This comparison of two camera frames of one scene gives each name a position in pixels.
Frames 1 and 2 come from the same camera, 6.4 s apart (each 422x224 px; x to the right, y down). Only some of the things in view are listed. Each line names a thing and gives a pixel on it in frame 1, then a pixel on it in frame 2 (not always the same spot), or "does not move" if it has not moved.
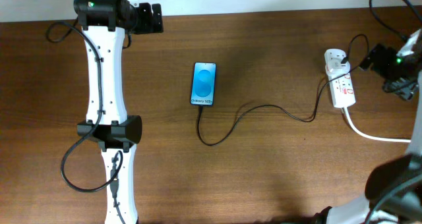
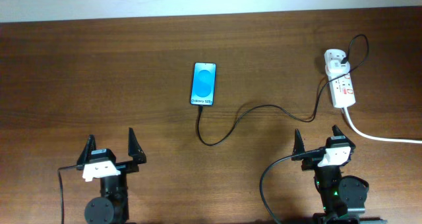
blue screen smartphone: x=203 y=84 does not move
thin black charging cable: x=304 y=120 does not move
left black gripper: x=148 y=26 → x=126 y=166
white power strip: x=341 y=87 does not move
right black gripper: x=376 y=56 → x=310 y=163
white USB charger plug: x=335 y=68 does not move
